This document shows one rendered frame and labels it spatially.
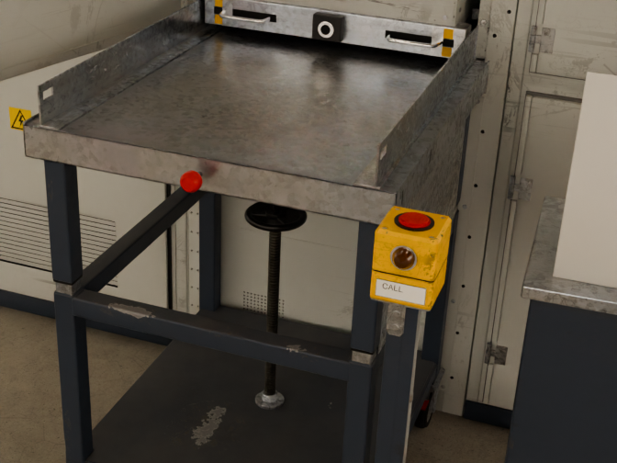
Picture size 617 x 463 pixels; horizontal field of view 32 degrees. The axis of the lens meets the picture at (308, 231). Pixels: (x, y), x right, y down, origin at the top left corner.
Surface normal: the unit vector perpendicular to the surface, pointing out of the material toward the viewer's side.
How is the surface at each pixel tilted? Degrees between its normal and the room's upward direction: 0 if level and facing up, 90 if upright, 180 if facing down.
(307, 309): 90
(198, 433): 0
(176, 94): 0
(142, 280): 90
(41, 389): 0
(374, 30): 90
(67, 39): 90
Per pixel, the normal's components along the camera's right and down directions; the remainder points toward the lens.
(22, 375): 0.04, -0.89
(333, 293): -0.33, 0.41
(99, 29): 0.82, 0.29
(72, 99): 0.94, 0.19
